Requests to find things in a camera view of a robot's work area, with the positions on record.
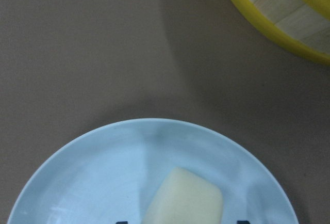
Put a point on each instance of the white steamed bun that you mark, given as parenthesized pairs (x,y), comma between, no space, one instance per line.
(185,197)

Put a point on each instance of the yellow bamboo steamer basket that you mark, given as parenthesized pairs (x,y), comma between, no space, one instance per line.
(299,26)

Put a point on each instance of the light blue plate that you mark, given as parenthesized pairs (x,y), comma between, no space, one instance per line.
(111,174)

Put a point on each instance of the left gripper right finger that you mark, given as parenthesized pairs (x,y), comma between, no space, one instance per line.
(242,222)

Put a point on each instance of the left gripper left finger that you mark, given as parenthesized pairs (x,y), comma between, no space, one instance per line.
(121,222)

